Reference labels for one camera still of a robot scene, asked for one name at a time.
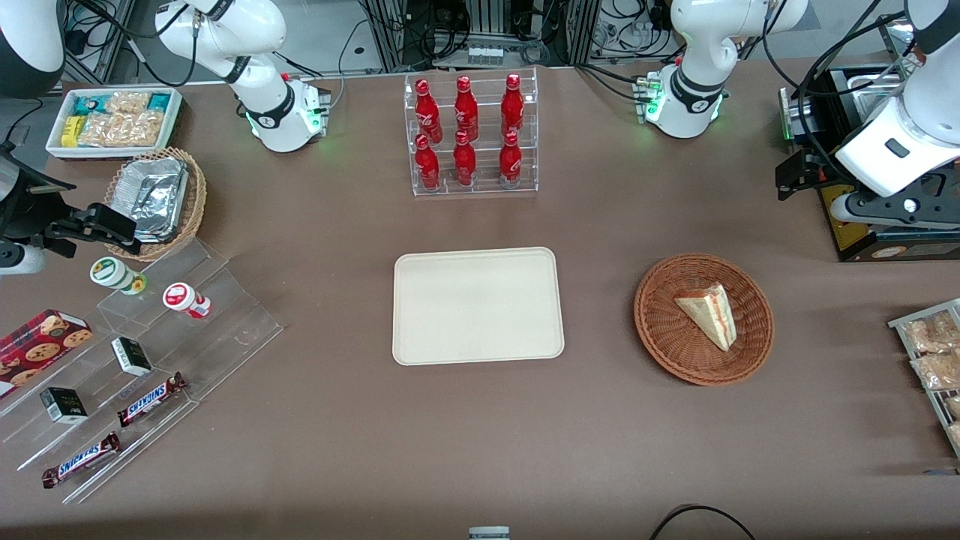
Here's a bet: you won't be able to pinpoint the red lidded yogurt cup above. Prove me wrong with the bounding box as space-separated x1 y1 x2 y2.
162 282 213 320

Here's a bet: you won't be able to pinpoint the red cola bottle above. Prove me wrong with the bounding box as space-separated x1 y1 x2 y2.
454 75 480 143
498 131 524 189
415 133 442 191
452 130 478 188
500 73 525 140
415 79 444 144

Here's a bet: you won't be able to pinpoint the clear bag of crackers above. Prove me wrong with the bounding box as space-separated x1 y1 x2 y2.
105 91 152 116
76 111 166 149

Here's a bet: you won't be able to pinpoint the clear acrylic bottle rack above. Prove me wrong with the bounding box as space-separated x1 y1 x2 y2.
403 66 540 198

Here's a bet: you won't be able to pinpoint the black hot food display case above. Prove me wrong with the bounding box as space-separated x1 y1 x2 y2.
776 64 960 263

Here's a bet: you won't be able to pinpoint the black cable loop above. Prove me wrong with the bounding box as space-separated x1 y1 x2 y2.
648 505 759 540

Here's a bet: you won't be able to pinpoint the round brown wicker basket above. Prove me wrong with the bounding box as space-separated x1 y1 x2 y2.
634 253 775 388

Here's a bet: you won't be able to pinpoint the tray of packaged pastries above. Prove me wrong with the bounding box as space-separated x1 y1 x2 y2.
887 298 960 460

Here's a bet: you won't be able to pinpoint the green lidded yogurt cup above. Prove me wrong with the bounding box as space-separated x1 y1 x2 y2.
89 256 148 296

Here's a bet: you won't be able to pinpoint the red cookie box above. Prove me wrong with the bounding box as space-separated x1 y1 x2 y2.
0 309 94 400

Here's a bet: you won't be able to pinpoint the aluminium frame rack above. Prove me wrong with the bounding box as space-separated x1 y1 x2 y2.
358 0 602 72

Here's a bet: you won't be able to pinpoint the snickers chocolate bar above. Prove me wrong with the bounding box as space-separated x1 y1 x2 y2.
40 432 122 490
116 372 189 429

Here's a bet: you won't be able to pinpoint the small black carton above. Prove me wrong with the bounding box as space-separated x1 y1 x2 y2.
110 337 154 377
39 387 89 425

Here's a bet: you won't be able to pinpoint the white rectangular snack bin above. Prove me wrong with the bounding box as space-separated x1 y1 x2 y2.
45 86 185 163

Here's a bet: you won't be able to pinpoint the light wicker basket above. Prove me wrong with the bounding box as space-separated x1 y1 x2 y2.
103 146 208 263

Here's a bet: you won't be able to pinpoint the triangle sandwich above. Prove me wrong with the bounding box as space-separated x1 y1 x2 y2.
673 282 738 353

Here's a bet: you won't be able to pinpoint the cream rectangular serving tray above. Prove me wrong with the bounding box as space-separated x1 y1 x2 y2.
392 247 566 367

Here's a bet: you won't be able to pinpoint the steel food pan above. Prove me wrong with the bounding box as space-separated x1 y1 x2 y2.
846 70 913 97

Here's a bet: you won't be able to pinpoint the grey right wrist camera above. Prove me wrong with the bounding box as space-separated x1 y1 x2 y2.
0 241 48 277

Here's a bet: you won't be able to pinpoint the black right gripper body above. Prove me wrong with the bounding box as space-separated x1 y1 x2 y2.
28 201 100 254

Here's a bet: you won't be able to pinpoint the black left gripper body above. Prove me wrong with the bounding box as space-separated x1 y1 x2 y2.
801 147 853 200

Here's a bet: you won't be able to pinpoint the clear acrylic stepped shelf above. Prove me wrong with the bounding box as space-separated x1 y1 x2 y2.
0 236 285 506

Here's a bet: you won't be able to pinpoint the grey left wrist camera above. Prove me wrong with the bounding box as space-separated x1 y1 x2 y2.
829 192 960 227

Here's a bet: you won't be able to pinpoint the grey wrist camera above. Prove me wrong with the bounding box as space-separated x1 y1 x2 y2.
0 241 48 277
829 192 960 227

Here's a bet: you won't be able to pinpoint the stacked aluminium foil trays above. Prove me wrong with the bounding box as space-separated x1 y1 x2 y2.
114 157 190 244

